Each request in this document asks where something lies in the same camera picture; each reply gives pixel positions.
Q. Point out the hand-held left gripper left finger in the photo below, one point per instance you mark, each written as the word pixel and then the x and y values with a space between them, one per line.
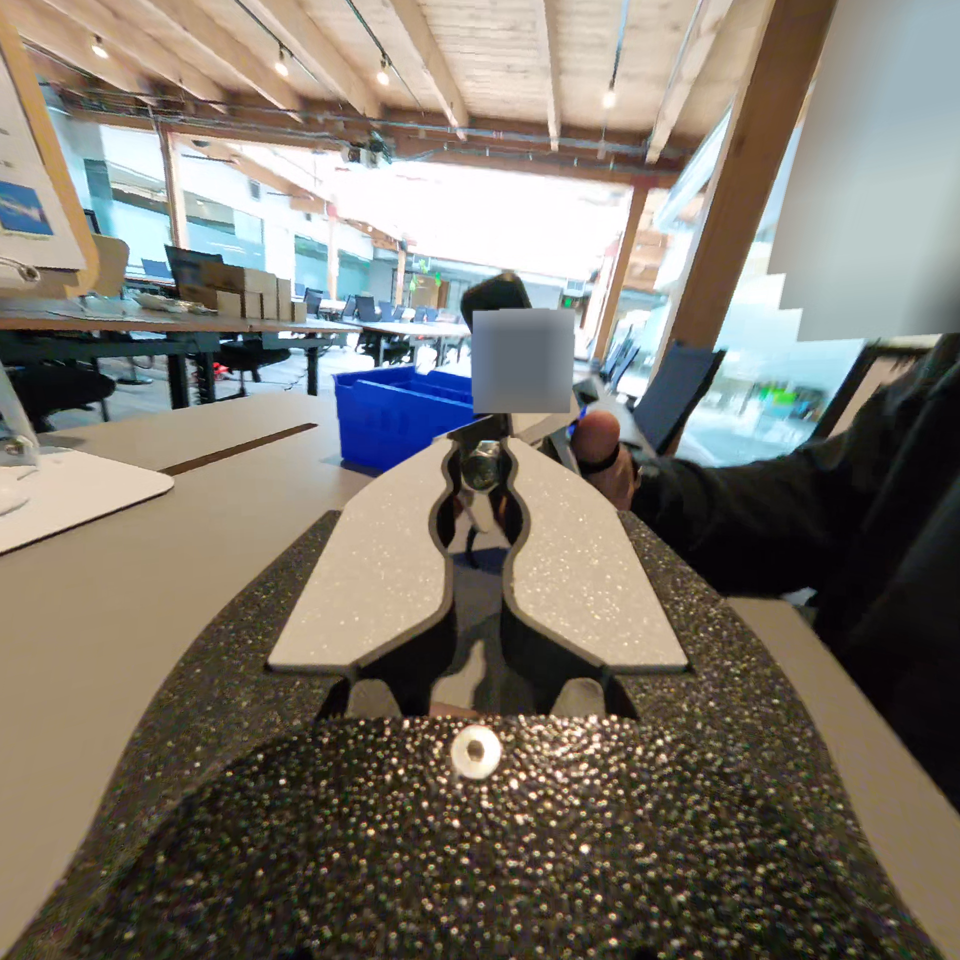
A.
pixel 360 585

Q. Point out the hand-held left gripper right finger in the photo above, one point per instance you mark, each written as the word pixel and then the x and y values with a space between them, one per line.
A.
pixel 593 585

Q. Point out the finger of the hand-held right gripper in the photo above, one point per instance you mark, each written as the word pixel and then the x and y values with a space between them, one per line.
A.
pixel 543 435

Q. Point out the metal bolt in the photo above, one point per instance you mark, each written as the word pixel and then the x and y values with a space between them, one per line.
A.
pixel 480 468

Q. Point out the person's right forearm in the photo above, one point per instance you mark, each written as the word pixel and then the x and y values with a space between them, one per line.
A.
pixel 735 510

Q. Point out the person's right hand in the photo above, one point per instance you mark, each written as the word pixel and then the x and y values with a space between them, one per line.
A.
pixel 603 435

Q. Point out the grey screen monitor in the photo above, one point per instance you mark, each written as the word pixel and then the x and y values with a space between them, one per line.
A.
pixel 678 398

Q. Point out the large blue plastic bin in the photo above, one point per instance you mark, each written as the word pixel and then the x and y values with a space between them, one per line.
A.
pixel 393 420

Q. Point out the cardboard box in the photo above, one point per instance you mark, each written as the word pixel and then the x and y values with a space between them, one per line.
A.
pixel 240 291

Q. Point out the white base document stand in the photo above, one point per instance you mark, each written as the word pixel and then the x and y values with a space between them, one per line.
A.
pixel 75 495

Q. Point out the dark computer screen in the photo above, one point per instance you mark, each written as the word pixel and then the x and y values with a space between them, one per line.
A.
pixel 195 273

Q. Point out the person's black jacket torso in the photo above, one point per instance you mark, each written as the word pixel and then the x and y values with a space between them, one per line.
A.
pixel 900 600

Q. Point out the framed black white poster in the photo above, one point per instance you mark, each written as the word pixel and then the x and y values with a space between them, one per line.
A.
pixel 878 390

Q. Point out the wooden support post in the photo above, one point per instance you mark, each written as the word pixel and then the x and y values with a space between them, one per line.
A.
pixel 735 180

